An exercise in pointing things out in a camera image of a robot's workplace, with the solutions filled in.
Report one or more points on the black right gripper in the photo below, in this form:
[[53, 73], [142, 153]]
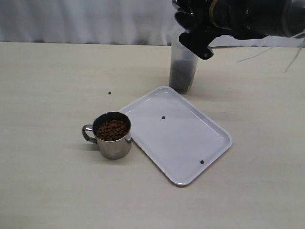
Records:
[[202, 20]]

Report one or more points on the steel mug with kibble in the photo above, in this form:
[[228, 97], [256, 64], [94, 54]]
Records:
[[111, 131]]

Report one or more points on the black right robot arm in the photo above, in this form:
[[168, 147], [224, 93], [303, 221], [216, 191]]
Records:
[[257, 19]]

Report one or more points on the clear plastic pitcher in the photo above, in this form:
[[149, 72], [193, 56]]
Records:
[[183, 65]]

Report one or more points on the white curtain backdrop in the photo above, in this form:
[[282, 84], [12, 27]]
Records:
[[128, 22]]

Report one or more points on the white plastic tray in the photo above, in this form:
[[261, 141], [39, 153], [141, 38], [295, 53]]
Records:
[[178, 143]]

